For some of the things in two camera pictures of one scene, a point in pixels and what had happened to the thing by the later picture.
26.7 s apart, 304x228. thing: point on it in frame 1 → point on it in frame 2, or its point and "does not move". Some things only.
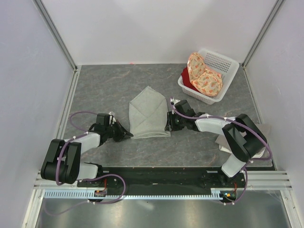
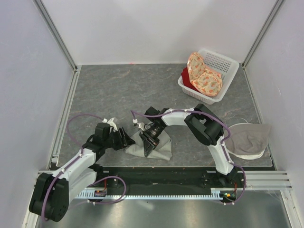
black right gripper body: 175,122 → 151,135
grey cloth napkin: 148,115 → 163,150
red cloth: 186,79 does not move
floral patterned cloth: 209,83 does not move
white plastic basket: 226,66 does not move
